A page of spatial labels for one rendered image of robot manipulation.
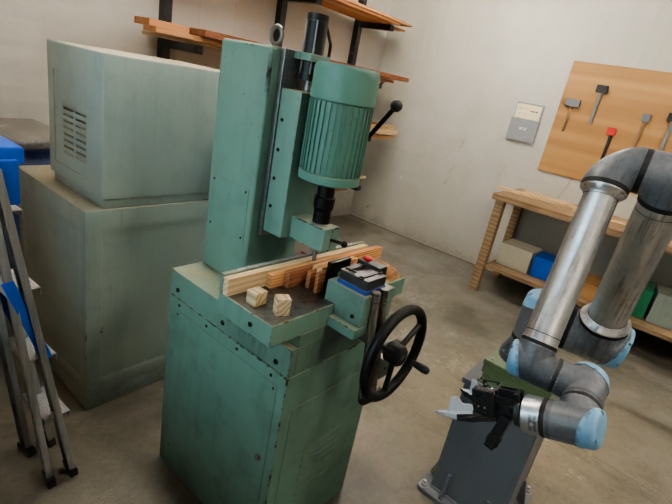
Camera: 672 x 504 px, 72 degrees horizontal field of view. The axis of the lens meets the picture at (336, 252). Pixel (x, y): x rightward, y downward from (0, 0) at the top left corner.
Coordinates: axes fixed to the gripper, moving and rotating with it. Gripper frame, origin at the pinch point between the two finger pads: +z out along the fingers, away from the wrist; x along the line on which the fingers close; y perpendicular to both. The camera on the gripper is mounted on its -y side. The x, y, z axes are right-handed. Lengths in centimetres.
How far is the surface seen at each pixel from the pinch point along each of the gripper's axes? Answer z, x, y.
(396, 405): 69, -77, -51
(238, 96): 52, 18, 89
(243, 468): 55, 29, -23
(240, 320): 37, 38, 29
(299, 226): 40, 10, 50
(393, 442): 57, -53, -55
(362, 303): 15.2, 14.7, 29.7
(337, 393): 36.6, 3.7, -4.4
